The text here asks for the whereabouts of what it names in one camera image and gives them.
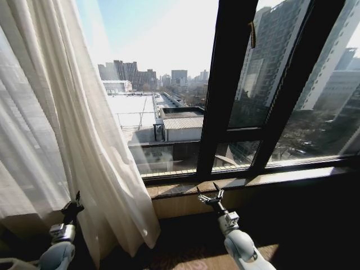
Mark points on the dark window frame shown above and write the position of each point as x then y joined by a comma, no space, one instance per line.
225,84

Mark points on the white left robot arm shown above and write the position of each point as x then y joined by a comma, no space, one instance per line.
57,250

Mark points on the brown stone window sill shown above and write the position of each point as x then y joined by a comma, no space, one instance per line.
253,180

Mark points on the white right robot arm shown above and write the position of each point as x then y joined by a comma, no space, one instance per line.
239,242

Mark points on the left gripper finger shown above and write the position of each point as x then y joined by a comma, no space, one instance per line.
78,197

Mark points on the white sheer curtain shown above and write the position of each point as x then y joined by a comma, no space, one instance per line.
70,118

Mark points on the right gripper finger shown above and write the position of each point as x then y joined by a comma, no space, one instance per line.
219,192
203,197

